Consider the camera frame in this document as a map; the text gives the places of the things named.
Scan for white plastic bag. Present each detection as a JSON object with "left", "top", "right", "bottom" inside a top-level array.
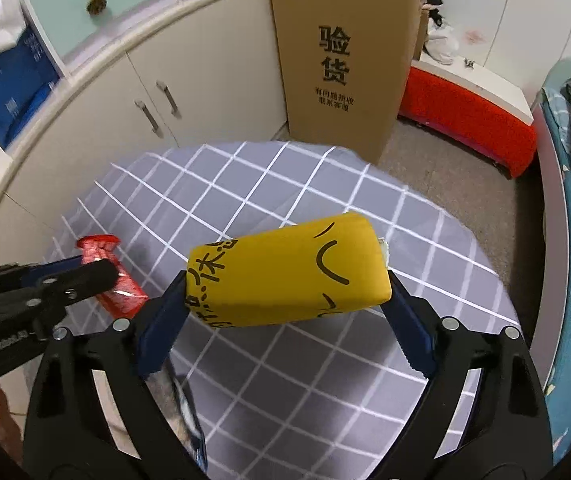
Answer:
[{"left": 424, "top": 19, "right": 459, "bottom": 66}]

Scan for red covered bench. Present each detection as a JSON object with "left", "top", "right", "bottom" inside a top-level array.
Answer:
[{"left": 397, "top": 57, "right": 538, "bottom": 179}]

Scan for yellow snack packet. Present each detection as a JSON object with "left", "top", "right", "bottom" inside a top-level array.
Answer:
[{"left": 187, "top": 212, "right": 393, "bottom": 330}]

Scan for round table with checked cloth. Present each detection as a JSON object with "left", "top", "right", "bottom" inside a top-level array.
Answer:
[{"left": 48, "top": 141, "right": 520, "bottom": 480}]

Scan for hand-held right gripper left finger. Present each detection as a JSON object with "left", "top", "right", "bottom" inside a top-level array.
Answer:
[{"left": 24, "top": 270, "right": 206, "bottom": 480}]

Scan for blue box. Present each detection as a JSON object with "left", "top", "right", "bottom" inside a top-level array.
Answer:
[{"left": 0, "top": 24, "right": 62, "bottom": 152}]

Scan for tall cardboard box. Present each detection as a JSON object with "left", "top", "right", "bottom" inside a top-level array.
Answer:
[{"left": 267, "top": 0, "right": 425, "bottom": 165}]

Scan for mint green drawer unit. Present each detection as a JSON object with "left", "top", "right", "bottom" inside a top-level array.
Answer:
[{"left": 20, "top": 0, "right": 269, "bottom": 79}]

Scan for white cabinet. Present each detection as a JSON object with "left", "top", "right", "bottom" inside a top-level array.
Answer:
[{"left": 0, "top": 0, "right": 292, "bottom": 273}]

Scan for red snack packet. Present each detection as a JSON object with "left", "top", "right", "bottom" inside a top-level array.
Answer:
[{"left": 76, "top": 234, "right": 149, "bottom": 320}]

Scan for white bed frame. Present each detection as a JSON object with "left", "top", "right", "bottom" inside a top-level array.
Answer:
[{"left": 529, "top": 57, "right": 571, "bottom": 463}]

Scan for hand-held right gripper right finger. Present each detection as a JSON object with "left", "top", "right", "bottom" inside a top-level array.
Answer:
[{"left": 365, "top": 269, "right": 552, "bottom": 480}]

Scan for white wardrobe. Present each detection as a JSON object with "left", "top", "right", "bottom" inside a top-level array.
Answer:
[{"left": 434, "top": 0, "right": 571, "bottom": 83}]

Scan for metal cabinet handle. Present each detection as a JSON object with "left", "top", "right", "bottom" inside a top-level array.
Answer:
[
  {"left": 134, "top": 99, "right": 159, "bottom": 137},
  {"left": 156, "top": 80, "right": 182, "bottom": 121}
]

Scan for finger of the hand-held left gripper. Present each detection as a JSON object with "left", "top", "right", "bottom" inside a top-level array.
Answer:
[
  {"left": 0, "top": 256, "right": 85, "bottom": 302},
  {"left": 16, "top": 259, "right": 119, "bottom": 332}
]

